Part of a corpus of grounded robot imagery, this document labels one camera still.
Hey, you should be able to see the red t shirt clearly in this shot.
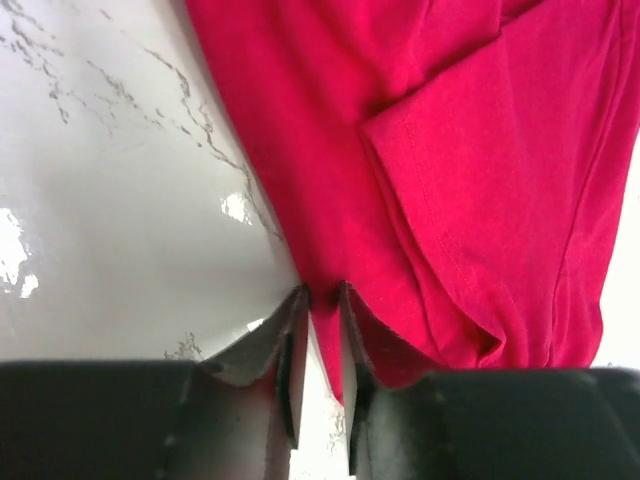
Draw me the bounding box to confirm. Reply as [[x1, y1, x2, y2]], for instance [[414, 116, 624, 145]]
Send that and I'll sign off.
[[186, 1, 639, 397]]

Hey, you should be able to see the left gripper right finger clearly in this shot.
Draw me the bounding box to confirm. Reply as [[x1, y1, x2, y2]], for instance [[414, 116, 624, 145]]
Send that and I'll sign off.
[[339, 283, 639, 479]]

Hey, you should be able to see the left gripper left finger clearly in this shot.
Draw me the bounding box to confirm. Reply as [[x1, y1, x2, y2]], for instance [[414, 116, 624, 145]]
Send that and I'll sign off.
[[1, 286, 310, 479]]

